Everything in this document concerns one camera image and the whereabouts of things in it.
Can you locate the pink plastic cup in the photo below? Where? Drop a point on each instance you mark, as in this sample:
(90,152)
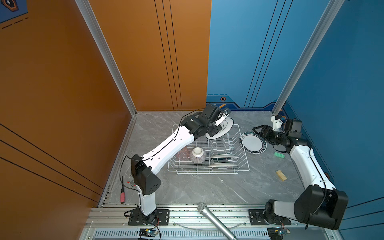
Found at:
(184,153)

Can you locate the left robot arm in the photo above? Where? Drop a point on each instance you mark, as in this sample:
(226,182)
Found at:
(144,169)

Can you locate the wooden block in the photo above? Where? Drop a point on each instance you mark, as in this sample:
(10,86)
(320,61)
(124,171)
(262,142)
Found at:
(281,175)

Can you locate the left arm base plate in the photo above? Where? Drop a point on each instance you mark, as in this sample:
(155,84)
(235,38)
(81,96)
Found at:
(157,218)

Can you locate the red handled screwdriver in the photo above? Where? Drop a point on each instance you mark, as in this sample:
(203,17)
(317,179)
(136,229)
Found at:
(122,195)

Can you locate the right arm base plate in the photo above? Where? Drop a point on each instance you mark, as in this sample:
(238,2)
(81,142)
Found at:
(259,217)

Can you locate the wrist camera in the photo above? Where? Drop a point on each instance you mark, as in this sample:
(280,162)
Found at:
(286,124)
(223,113)

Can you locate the green plastic block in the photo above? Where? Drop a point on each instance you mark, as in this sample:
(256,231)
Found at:
(279,155)

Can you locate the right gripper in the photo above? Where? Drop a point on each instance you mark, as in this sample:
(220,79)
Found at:
(265,127)

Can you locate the aluminium front rail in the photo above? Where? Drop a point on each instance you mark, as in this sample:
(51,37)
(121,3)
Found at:
(189,222)

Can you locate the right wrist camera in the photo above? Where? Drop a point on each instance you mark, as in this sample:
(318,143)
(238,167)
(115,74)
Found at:
(286,124)

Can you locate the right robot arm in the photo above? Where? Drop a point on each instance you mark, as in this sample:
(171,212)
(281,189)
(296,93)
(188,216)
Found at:
(320,204)

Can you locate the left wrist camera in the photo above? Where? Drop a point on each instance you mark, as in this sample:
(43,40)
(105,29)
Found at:
(223,113)

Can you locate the teal rimmed white plate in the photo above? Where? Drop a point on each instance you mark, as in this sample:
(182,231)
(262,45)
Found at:
(247,139)

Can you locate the left circuit board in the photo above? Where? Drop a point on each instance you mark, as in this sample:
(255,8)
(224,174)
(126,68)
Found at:
(148,234)

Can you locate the circuit board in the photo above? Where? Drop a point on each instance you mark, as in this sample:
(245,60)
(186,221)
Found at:
(148,234)
(278,234)

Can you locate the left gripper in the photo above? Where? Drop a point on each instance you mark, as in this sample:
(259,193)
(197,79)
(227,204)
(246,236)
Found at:
(216,129)

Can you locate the right circuit board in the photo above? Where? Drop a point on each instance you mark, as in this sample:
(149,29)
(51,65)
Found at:
(278,234)

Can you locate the white wire dish rack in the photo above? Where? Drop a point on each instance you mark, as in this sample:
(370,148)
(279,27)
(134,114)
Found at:
(228,144)

